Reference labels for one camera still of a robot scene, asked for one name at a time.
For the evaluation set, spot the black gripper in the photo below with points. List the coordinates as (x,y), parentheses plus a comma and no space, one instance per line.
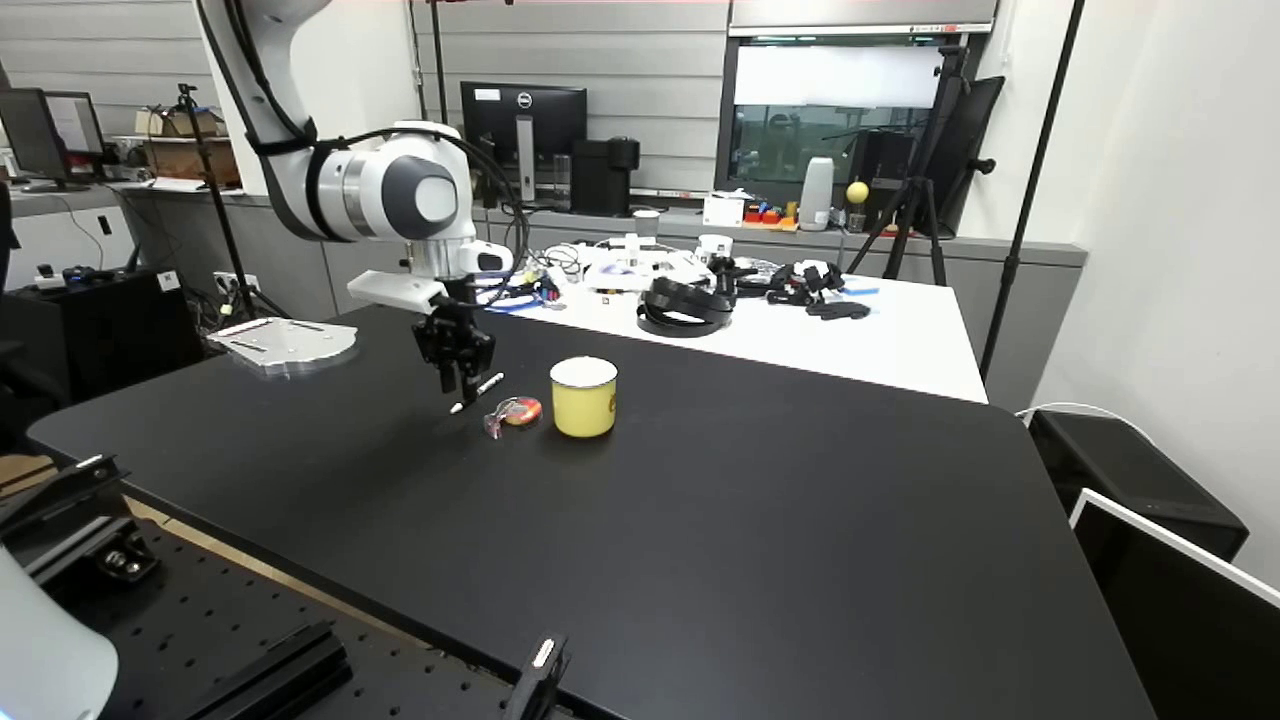
(452,336)

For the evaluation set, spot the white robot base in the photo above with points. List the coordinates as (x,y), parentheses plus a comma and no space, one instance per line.
(47,654)

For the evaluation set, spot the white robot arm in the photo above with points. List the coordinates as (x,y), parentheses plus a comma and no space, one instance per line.
(386,192)

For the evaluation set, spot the yellow cup with white interior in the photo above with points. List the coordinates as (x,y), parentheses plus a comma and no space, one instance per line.
(584,402)

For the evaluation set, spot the orange patterned small object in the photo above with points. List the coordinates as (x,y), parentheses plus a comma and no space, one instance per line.
(513,414)

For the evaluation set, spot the silver metal plate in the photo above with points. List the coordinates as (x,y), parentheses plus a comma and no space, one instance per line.
(282,345)

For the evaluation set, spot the black round headset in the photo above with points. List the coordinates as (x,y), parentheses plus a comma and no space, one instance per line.
(685,306)

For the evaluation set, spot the black box on counter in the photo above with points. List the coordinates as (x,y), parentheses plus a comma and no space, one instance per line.
(601,177)

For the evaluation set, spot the black computer monitor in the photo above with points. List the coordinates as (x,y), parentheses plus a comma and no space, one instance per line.
(520,121)

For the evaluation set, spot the small white box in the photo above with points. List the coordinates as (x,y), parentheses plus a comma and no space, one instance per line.
(726,209)

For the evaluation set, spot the black perforated breadboard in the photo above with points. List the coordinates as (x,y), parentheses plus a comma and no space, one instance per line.
(224,642)

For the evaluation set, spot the black hand controller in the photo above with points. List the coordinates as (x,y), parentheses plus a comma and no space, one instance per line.
(818,287)

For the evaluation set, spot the white cylindrical bottle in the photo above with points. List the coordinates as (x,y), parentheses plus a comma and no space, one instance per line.
(818,192)

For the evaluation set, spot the yellow ball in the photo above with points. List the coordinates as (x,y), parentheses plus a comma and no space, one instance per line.
(858,192)

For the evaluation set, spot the small dark monitor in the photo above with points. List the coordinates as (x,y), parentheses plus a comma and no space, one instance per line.
(47,128)

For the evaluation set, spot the black vertical pole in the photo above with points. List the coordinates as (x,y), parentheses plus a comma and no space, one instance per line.
(1032,175)

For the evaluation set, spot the black stool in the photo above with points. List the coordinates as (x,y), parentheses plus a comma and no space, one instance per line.
(1135,475)

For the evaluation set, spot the white framed dark panel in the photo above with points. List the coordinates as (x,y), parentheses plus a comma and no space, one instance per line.
(1173,602)

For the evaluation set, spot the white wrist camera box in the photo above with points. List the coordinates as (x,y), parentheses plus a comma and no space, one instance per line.
(395,290)

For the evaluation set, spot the black camera tripod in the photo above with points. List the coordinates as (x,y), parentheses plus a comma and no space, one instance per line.
(935,145)
(201,175)

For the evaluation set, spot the dark glass wall screen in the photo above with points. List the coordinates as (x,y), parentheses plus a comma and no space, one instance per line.
(855,112)

